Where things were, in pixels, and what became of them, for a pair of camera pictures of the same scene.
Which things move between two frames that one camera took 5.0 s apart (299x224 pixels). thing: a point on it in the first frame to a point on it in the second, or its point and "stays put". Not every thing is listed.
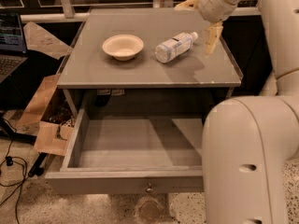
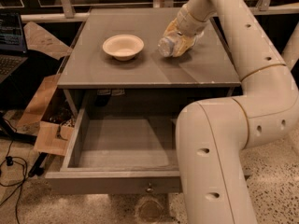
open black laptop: (12, 44) stays put
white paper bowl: (123, 47) stays put
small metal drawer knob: (149, 189) stays put
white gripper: (214, 4) to (189, 22)
